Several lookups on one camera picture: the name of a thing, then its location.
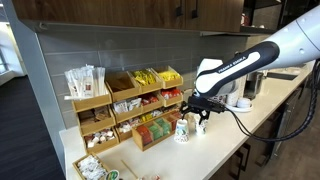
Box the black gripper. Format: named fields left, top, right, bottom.
left=179, top=94, right=211, bottom=128

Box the tall patterned paper cup stack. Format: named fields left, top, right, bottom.
left=226, top=76, right=248, bottom=108

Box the white plastic lid stack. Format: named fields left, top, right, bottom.
left=236, top=97, right=253, bottom=109

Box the orange tea bag row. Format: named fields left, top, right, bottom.
left=165, top=113, right=182, bottom=132

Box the green tea bag row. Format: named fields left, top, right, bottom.
left=155, top=118, right=172, bottom=136
left=148, top=123, right=163, bottom=141

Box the red white packets pile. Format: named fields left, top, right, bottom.
left=140, top=94, right=160, bottom=107

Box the wooden tea bag box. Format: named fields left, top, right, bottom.
left=131, top=113, right=184, bottom=153

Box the white round tray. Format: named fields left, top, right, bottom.
left=223, top=102, right=254, bottom=113

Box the red tea bag row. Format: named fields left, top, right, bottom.
left=136, top=124, right=153, bottom=146

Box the yellow stick packets pile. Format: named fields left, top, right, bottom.
left=130, top=69, right=157, bottom=87

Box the wide wooden tiered organizer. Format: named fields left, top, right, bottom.
left=105, top=65, right=184, bottom=143

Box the dark lower cabinet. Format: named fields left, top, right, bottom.
left=209, top=79, right=309, bottom=180

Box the red white packet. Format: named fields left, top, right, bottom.
left=138, top=173, right=162, bottom=180

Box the wooden stir stick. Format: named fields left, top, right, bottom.
left=120, top=159, right=139, bottom=180

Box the dark sink basin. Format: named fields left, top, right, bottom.
left=266, top=67, right=303, bottom=81

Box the creamer cups pile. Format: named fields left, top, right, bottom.
left=83, top=128, right=117, bottom=148

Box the brown packets pile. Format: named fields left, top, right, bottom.
left=78, top=106, right=113, bottom=126

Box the small white green container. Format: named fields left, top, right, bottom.
left=105, top=169, right=120, bottom=180

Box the narrow wooden tiered organizer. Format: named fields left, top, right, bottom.
left=71, top=93, right=121, bottom=155

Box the wrapped stirrers bundle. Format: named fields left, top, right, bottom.
left=63, top=64, right=108, bottom=102

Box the white sugar packets pile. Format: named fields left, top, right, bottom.
left=77, top=155, right=108, bottom=180

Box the wooden packet box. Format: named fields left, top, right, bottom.
left=72, top=153, right=112, bottom=180

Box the black wire pod carousel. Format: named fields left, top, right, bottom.
left=213, top=94, right=228, bottom=105

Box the black cabinet handle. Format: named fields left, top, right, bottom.
left=191, top=0, right=200, bottom=19
left=175, top=0, right=184, bottom=18

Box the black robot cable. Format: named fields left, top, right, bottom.
left=224, top=59, right=320, bottom=144

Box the dark open wall shelf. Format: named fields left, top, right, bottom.
left=240, top=0, right=320, bottom=34

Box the brown wooden wall cabinet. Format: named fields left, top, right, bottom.
left=11, top=0, right=246, bottom=34

